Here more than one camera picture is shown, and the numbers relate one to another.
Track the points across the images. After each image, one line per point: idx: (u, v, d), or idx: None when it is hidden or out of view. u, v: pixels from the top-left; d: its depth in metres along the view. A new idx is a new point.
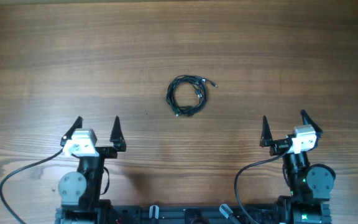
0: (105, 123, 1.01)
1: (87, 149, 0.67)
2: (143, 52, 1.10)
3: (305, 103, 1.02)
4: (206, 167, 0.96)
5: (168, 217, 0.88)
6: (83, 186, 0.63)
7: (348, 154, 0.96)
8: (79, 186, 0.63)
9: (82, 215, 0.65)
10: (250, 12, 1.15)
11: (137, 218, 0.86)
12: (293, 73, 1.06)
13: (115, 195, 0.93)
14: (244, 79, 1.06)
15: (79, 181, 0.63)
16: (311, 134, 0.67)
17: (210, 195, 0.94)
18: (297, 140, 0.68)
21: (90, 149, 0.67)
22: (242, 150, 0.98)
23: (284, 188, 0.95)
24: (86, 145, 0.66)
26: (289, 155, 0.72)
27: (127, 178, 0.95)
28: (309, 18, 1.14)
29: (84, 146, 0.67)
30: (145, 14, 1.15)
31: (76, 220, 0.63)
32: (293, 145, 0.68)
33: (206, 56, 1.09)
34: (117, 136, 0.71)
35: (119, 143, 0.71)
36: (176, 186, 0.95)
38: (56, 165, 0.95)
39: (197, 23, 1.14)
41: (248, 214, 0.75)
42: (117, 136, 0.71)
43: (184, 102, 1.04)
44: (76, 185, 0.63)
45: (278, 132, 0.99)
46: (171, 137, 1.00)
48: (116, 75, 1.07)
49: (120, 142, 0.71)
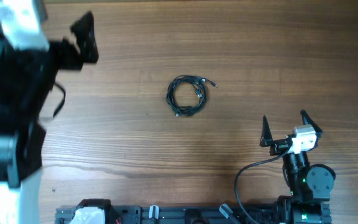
0: (104, 123, 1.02)
1: (24, 17, 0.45)
2: (143, 53, 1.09)
3: (305, 103, 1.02)
4: (206, 167, 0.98)
5: (168, 217, 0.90)
6: None
7: (348, 154, 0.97)
8: None
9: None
10: (251, 12, 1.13)
11: (137, 217, 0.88)
12: (293, 73, 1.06)
13: (115, 195, 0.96)
14: (245, 79, 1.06)
15: None
16: (311, 134, 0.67)
17: (210, 195, 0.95)
18: (297, 140, 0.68)
21: (33, 22, 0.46)
22: (242, 150, 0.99)
23: (284, 188, 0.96)
24: (23, 10, 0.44)
26: (289, 154, 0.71)
27: (127, 178, 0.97)
28: (309, 18, 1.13)
29: (21, 14, 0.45)
30: (145, 14, 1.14)
31: None
32: (293, 145, 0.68)
33: (206, 56, 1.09)
34: (86, 35, 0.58)
35: (84, 42, 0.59)
36: (176, 186, 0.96)
38: (56, 165, 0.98)
39: (197, 23, 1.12)
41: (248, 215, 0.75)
42: (84, 29, 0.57)
43: (184, 102, 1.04)
44: None
45: (278, 132, 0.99)
46: (171, 137, 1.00)
48: (116, 75, 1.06)
49: (87, 42, 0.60)
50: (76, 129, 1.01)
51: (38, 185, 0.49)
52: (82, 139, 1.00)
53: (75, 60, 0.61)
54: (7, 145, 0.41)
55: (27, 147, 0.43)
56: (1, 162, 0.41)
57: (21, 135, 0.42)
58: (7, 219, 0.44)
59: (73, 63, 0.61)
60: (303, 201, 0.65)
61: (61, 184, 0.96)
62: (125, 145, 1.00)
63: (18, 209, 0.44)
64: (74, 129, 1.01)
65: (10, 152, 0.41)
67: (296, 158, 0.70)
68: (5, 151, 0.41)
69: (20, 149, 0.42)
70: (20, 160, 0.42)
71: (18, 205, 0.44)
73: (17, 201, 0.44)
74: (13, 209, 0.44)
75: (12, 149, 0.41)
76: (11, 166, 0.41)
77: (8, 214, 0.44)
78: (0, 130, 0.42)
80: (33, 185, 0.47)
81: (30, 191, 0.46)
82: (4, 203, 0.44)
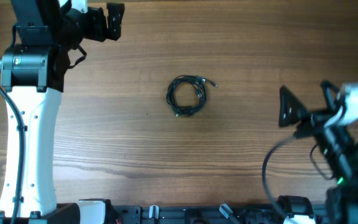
0: (105, 123, 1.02)
1: None
2: (143, 53, 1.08)
3: (305, 103, 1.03)
4: (206, 167, 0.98)
5: (168, 218, 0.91)
6: None
7: None
8: None
9: (29, 50, 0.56)
10: (251, 12, 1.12)
11: (137, 218, 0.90)
12: (293, 73, 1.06)
13: (115, 195, 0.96)
14: (245, 79, 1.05)
15: None
16: None
17: (211, 195, 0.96)
18: (353, 102, 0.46)
21: None
22: (242, 150, 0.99)
23: (284, 188, 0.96)
24: None
26: (337, 126, 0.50)
27: (127, 178, 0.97)
28: (309, 17, 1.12)
29: None
30: (145, 14, 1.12)
31: (20, 55, 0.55)
32: (349, 107, 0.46)
33: (206, 56, 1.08)
34: (115, 11, 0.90)
35: (114, 17, 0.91)
36: (176, 186, 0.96)
38: (57, 165, 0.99)
39: (197, 23, 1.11)
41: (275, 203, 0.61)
42: (118, 10, 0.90)
43: (184, 102, 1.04)
44: None
45: (278, 132, 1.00)
46: (171, 137, 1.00)
48: (117, 75, 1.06)
49: (115, 17, 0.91)
50: (76, 129, 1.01)
51: (57, 103, 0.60)
52: (81, 139, 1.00)
53: (102, 32, 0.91)
54: (41, 58, 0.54)
55: (54, 62, 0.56)
56: (34, 70, 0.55)
57: (50, 51, 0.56)
58: (30, 119, 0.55)
59: (100, 33, 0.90)
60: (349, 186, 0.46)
61: (62, 184, 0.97)
62: (124, 145, 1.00)
63: (40, 111, 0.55)
64: (74, 129, 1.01)
65: (43, 62, 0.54)
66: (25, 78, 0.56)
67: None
68: (38, 63, 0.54)
69: (51, 62, 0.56)
70: (49, 70, 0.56)
71: (41, 109, 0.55)
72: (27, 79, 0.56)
73: (41, 102, 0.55)
74: (36, 111, 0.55)
75: (43, 61, 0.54)
76: (42, 72, 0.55)
77: (32, 115, 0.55)
78: (35, 48, 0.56)
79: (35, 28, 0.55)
80: (53, 99, 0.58)
81: (51, 101, 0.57)
82: (30, 104, 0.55)
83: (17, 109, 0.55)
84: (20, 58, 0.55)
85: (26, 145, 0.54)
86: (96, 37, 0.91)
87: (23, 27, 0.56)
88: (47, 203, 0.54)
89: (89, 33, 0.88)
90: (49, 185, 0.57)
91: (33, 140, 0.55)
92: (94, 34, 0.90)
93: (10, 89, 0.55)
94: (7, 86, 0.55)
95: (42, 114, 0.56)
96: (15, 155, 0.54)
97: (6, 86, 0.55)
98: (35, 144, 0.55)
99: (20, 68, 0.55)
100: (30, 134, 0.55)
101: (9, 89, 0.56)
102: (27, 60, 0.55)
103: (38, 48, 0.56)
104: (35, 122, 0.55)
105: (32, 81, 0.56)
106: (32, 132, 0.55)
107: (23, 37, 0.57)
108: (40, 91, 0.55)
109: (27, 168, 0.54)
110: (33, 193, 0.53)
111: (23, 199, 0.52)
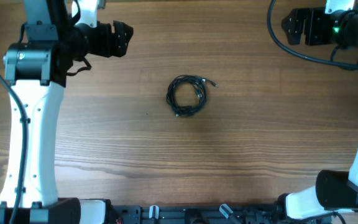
0: (105, 123, 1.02)
1: None
2: (143, 53, 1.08)
3: (305, 103, 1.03)
4: (206, 167, 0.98)
5: (168, 217, 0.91)
6: None
7: (347, 154, 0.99)
8: None
9: (35, 46, 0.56)
10: (251, 12, 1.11)
11: (137, 218, 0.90)
12: (293, 72, 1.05)
13: (115, 195, 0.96)
14: (245, 79, 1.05)
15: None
16: None
17: (210, 195, 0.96)
18: None
21: None
22: (242, 150, 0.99)
23: (284, 188, 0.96)
24: None
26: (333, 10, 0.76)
27: (127, 178, 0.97)
28: None
29: None
30: (145, 14, 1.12)
31: (25, 50, 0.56)
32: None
33: (206, 56, 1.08)
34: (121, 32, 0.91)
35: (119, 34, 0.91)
36: (176, 186, 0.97)
38: (56, 165, 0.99)
39: (197, 24, 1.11)
41: (299, 54, 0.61)
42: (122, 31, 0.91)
43: (184, 102, 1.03)
44: None
45: (278, 132, 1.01)
46: (171, 137, 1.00)
48: (117, 75, 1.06)
49: (121, 35, 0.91)
50: (76, 129, 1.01)
51: (59, 97, 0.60)
52: (82, 139, 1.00)
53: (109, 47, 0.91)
54: (45, 53, 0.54)
55: (58, 58, 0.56)
56: (37, 64, 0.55)
57: (55, 47, 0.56)
58: (33, 111, 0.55)
59: (106, 47, 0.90)
60: (353, 32, 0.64)
61: (62, 183, 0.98)
62: (124, 145, 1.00)
63: (43, 104, 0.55)
64: (74, 129, 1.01)
65: (46, 56, 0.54)
66: (29, 73, 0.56)
67: (319, 31, 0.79)
68: (43, 58, 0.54)
69: (55, 56, 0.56)
70: (52, 65, 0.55)
71: (44, 101, 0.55)
72: (30, 73, 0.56)
73: (45, 95, 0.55)
74: (40, 104, 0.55)
75: (47, 56, 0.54)
76: (46, 66, 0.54)
77: (35, 108, 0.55)
78: (39, 45, 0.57)
79: (44, 28, 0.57)
80: (56, 93, 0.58)
81: (54, 94, 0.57)
82: (34, 96, 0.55)
83: (20, 101, 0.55)
84: (24, 53, 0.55)
85: (29, 137, 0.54)
86: (101, 52, 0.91)
87: (31, 25, 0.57)
88: (50, 193, 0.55)
89: (97, 48, 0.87)
90: (51, 176, 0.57)
91: (36, 133, 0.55)
92: (100, 48, 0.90)
93: (13, 83, 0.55)
94: (10, 79, 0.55)
95: (46, 106, 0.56)
96: (18, 147, 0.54)
97: (10, 80, 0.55)
98: (38, 137, 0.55)
99: (24, 63, 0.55)
100: (33, 127, 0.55)
101: (13, 82, 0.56)
102: (31, 55, 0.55)
103: (43, 44, 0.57)
104: (37, 116, 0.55)
105: (34, 74, 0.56)
106: (35, 124, 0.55)
107: (30, 36, 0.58)
108: (43, 84, 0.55)
109: (30, 160, 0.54)
110: (35, 183, 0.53)
111: (25, 189, 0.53)
